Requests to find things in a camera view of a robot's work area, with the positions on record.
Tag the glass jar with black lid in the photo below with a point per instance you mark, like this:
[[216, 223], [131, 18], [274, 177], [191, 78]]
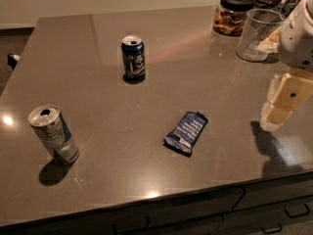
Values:
[[230, 16]]

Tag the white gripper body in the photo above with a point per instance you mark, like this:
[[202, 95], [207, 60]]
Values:
[[297, 40]]

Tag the black object at left edge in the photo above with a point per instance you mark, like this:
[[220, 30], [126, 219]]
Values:
[[13, 60]]

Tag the dark cabinet drawers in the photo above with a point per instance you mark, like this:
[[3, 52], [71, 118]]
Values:
[[265, 207]]

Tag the snack packet behind cup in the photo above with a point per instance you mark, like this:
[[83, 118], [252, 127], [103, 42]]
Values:
[[270, 44]]

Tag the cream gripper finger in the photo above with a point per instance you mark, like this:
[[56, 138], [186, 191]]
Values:
[[287, 92]]

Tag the silver energy drink can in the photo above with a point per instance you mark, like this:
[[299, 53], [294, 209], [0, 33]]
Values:
[[51, 128]]

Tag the blue rxbar wrapper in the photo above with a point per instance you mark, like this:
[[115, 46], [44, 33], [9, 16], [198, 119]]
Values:
[[184, 136]]

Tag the blue pepsi can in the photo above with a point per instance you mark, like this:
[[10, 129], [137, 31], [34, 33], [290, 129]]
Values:
[[133, 54]]

